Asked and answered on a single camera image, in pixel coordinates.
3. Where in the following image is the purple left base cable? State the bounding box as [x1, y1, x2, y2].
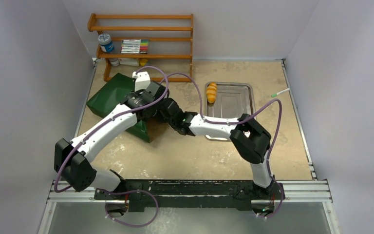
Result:
[104, 189, 160, 229]

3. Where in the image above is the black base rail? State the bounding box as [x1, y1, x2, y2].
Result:
[94, 179, 285, 214]

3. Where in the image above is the orange wooden shelf rack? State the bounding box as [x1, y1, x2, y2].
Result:
[87, 13, 194, 82]

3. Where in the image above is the orange fake bread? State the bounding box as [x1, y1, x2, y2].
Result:
[206, 82, 217, 104]

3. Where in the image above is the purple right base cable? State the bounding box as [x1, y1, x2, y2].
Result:
[255, 175, 286, 221]

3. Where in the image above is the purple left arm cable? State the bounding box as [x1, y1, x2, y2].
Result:
[53, 66, 169, 194]

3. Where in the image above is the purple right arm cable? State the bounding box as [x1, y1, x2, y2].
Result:
[161, 72, 283, 181]

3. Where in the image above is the green white marker pen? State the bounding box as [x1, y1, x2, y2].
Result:
[271, 88, 290, 98]

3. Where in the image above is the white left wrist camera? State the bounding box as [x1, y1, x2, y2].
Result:
[132, 72, 151, 92]

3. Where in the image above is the small grey jar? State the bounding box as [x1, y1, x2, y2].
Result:
[108, 58, 120, 66]

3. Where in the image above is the silver metal tray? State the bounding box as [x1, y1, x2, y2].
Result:
[204, 81, 259, 142]

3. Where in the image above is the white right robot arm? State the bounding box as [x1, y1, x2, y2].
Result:
[157, 98, 273, 198]

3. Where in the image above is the pack of coloured markers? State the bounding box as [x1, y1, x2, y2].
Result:
[120, 39, 149, 54]

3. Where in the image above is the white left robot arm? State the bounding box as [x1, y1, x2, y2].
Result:
[54, 81, 168, 199]

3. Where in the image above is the white small box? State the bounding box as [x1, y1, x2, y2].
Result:
[118, 58, 140, 67]

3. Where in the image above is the yellow small bottle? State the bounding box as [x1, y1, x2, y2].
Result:
[139, 58, 149, 67]

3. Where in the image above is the green brown paper bag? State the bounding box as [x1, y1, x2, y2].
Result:
[86, 73, 159, 143]

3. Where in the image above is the blue white jar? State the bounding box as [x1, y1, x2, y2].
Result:
[97, 33, 114, 53]

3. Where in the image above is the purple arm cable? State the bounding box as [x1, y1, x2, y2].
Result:
[53, 66, 169, 194]
[161, 72, 283, 181]

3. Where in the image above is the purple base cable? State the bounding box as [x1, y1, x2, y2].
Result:
[104, 189, 160, 229]
[255, 175, 286, 221]

